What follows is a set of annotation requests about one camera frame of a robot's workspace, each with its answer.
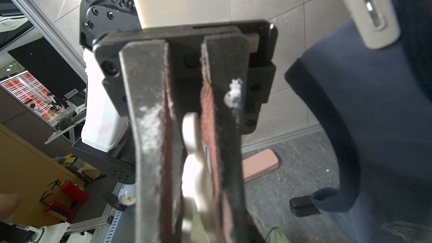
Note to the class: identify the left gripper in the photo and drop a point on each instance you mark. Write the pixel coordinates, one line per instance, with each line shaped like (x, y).
(227, 64)

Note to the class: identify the white clothespin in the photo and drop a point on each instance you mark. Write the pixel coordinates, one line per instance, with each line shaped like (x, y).
(197, 183)
(376, 21)

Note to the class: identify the green tank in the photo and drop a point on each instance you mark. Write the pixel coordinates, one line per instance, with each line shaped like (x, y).
(276, 235)

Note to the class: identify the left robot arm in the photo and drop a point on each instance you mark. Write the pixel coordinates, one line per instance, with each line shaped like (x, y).
(106, 135)

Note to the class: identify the navy blue tank top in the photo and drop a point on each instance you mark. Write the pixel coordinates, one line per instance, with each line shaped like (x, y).
(376, 109)

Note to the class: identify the pink rectangular block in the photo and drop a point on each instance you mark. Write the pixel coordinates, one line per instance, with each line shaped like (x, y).
(259, 164)

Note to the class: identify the black clothes rack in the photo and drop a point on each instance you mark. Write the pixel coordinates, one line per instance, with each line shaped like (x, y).
(303, 207)

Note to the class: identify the white clothespin on rack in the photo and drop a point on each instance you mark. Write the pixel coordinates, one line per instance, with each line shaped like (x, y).
(376, 21)

